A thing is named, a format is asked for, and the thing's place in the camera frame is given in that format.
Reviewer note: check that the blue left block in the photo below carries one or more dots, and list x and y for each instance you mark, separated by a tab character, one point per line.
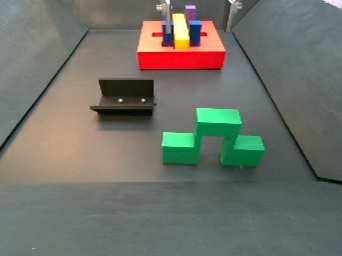
167	42

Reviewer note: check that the black angle bracket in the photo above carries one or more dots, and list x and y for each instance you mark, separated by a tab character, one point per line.
125	95

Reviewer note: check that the blue block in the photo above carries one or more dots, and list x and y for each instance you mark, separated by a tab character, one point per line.
167	42
195	30

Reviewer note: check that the purple right block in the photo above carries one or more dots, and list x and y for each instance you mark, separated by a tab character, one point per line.
189	12

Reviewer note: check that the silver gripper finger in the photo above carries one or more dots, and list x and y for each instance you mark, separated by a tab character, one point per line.
163	7
235	5

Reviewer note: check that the blue right block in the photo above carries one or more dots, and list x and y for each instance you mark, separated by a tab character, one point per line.
195	30

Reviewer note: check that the red base board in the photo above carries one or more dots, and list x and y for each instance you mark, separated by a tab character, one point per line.
155	57

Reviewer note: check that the yellow block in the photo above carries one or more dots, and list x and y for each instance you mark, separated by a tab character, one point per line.
180	31

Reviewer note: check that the green stepped block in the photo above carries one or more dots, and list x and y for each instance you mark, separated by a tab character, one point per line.
240	150

